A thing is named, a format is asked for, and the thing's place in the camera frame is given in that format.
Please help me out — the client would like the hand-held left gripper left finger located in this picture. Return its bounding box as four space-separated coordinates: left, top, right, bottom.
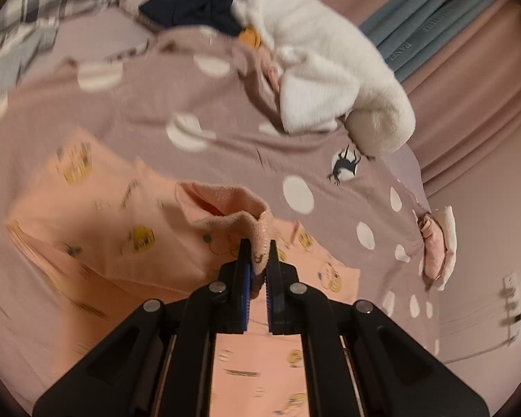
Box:
32 239 253 417

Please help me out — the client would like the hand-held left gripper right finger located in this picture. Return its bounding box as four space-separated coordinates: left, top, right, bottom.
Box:
266 240 490 417

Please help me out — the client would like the pink printed small garment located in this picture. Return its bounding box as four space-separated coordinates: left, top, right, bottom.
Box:
6 128 361 417

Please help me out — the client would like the pink and white cloth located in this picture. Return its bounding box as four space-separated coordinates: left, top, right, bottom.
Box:
417 205 458 292

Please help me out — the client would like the mauve blanket with white dots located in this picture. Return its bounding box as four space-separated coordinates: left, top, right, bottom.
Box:
0 24 444 400

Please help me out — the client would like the white fleece garment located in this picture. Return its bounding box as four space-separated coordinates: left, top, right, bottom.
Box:
230 0 416 157

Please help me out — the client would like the orange fabric piece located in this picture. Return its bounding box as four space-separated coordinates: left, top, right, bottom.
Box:
239 27 262 49

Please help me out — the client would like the pink curtain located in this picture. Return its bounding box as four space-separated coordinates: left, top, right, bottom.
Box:
299 0 521 198

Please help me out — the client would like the navy garment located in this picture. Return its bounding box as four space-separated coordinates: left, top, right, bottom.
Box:
138 0 244 36

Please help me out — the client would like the grey-blue curtain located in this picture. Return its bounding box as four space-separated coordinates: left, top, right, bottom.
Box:
359 0 511 83

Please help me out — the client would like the grey garment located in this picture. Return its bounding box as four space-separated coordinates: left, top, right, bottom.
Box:
0 19 59 100

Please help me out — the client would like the white cable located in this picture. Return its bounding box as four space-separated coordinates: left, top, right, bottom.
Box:
440 313 519 365

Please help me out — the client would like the white wall socket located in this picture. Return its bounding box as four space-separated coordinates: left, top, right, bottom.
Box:
501 273 521 346

